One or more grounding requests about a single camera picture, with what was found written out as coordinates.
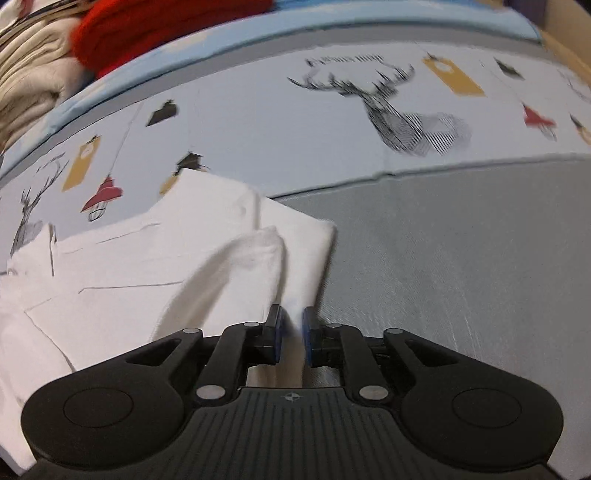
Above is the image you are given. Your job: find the cream folded blanket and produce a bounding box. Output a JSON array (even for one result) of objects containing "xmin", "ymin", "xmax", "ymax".
[{"xmin": 1, "ymin": 17, "xmax": 90, "ymax": 150}]

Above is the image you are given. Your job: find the white t-shirt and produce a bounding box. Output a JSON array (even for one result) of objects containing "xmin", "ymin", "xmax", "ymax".
[{"xmin": 1, "ymin": 170, "xmax": 335, "ymax": 473}]

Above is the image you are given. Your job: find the folded white patterned bedding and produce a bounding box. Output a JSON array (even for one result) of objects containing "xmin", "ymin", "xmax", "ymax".
[{"xmin": 1, "ymin": 0, "xmax": 97, "ymax": 43}]

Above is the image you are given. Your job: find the grey printed bed sheet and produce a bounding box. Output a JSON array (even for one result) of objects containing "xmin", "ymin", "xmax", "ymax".
[{"xmin": 1, "ymin": 26, "xmax": 590, "ymax": 479}]

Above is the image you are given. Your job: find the red knitted blanket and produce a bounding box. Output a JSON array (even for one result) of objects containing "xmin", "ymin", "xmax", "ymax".
[{"xmin": 71, "ymin": 0, "xmax": 273, "ymax": 77}]

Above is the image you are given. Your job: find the light blue pillowcase sheet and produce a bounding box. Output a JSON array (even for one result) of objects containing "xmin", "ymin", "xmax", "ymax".
[{"xmin": 0, "ymin": 0, "xmax": 544, "ymax": 176}]

